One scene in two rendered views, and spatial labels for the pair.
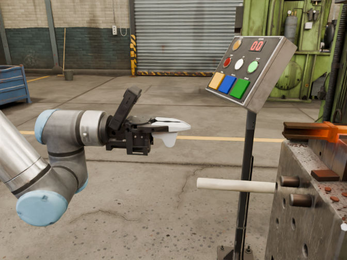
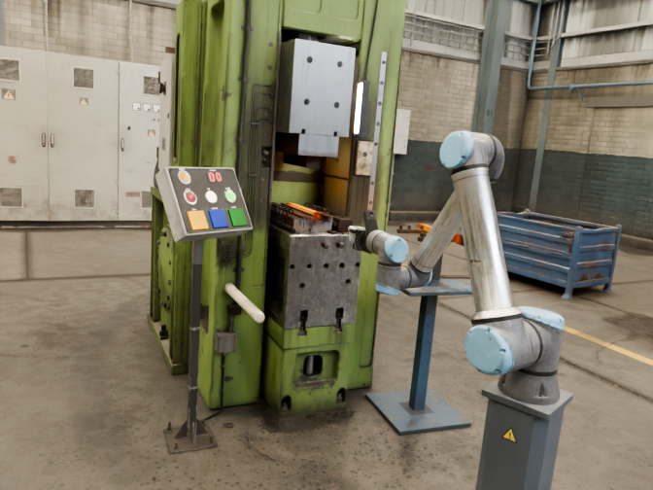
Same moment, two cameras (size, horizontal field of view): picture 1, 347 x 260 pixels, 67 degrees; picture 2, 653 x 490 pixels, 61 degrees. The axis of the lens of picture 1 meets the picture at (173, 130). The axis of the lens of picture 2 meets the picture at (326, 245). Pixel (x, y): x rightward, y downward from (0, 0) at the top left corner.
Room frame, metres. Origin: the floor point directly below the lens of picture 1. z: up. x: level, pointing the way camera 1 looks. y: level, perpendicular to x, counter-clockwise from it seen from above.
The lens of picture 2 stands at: (1.95, 1.82, 1.35)
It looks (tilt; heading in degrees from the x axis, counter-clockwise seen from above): 11 degrees down; 236
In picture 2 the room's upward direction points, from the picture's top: 5 degrees clockwise
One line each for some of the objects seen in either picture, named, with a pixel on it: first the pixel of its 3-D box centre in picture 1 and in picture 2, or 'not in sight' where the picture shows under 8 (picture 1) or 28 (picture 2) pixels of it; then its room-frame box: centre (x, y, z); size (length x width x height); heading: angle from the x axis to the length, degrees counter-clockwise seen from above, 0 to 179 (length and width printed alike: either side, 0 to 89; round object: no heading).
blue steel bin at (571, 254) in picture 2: not in sight; (545, 249); (-3.35, -1.81, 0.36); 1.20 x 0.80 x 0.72; 91
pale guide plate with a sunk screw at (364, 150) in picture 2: not in sight; (363, 157); (0.24, -0.45, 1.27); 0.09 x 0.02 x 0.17; 173
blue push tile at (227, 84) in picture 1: (227, 84); (218, 219); (1.10, -0.23, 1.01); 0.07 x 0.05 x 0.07; 18
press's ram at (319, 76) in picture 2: not in sight; (312, 92); (0.50, -0.56, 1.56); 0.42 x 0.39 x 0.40; 83
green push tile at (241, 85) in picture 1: (240, 88); (236, 217); (1.01, -0.26, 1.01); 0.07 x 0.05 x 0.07; 18
